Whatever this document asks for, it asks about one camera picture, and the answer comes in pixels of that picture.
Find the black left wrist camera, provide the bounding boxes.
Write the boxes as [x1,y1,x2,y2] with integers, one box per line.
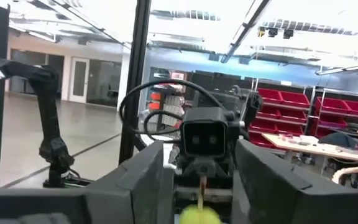
[180,107,229,158]

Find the wooden workbench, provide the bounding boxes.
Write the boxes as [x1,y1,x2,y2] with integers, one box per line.
[261,132,358,166]

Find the ceiling light bar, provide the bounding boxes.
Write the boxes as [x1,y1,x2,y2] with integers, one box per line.
[219,0,272,64]
[314,61,358,77]

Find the white glass door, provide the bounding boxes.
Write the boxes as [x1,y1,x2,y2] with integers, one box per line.
[69,57,90,104]

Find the shelf with orange white boxes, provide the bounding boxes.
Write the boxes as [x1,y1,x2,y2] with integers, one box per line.
[147,70,186,131]

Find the yellow-green pear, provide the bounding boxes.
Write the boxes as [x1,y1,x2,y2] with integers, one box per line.
[178,175,223,224]

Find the metal shelf with red bins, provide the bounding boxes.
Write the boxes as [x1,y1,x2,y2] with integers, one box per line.
[314,95,358,139]
[249,86,312,149]

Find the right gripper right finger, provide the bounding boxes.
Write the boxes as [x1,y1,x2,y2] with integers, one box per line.
[232,139,358,224]

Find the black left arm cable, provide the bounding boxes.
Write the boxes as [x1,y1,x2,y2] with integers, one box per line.
[119,78,226,136]

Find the black ceiling spotlights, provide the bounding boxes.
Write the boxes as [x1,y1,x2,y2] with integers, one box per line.
[257,26,295,40]

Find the dark bag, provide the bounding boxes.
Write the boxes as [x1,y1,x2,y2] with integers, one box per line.
[318,132,358,149]

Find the black vertical frame post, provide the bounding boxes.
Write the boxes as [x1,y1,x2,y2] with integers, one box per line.
[117,0,152,164]

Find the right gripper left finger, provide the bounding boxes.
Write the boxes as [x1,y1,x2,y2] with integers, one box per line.
[0,141,175,224]

